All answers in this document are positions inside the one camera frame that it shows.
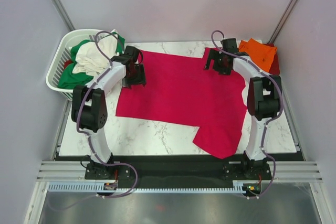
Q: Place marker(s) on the aluminium frame rail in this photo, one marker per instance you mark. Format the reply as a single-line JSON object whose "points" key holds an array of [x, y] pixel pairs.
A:
{"points": [[286, 172]]}

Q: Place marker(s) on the pink t shirt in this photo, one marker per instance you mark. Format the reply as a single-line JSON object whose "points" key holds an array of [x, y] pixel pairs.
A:
{"points": [[179, 90]]}

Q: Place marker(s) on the folded orange t shirt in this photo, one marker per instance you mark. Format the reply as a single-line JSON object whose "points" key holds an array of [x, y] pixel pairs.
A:
{"points": [[257, 52]]}

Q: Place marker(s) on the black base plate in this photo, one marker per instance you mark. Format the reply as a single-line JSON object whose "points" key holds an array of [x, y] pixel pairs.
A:
{"points": [[185, 171]]}

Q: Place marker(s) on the white t shirt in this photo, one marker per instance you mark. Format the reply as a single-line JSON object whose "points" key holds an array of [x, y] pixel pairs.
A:
{"points": [[90, 60]]}

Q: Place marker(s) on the folded dark red t shirt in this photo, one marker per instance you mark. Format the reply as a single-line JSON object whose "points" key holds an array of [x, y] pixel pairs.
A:
{"points": [[273, 60]]}

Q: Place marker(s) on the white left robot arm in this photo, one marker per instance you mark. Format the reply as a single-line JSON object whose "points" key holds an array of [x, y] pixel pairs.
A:
{"points": [[89, 107]]}

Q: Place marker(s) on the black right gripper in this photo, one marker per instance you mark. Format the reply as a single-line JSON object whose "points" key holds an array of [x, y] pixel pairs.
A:
{"points": [[214, 54]]}

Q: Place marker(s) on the white plastic laundry basket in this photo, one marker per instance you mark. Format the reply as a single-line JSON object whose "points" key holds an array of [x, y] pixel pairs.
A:
{"points": [[63, 54]]}

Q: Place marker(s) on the white slotted cable duct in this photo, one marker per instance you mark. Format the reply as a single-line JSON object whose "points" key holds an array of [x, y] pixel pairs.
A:
{"points": [[101, 187]]}

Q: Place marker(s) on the right corner metal post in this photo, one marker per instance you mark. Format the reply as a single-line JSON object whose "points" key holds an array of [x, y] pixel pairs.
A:
{"points": [[280, 25]]}

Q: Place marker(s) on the dark red t shirt in basket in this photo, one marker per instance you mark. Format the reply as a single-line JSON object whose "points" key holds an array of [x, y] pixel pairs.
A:
{"points": [[69, 65]]}

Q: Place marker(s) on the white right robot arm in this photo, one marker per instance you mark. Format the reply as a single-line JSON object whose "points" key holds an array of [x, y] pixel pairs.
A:
{"points": [[264, 97]]}

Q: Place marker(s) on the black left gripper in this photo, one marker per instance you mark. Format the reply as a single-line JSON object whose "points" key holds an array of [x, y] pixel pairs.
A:
{"points": [[140, 79]]}

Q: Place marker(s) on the green t shirt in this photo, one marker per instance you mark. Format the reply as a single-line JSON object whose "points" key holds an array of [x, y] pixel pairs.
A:
{"points": [[68, 80]]}

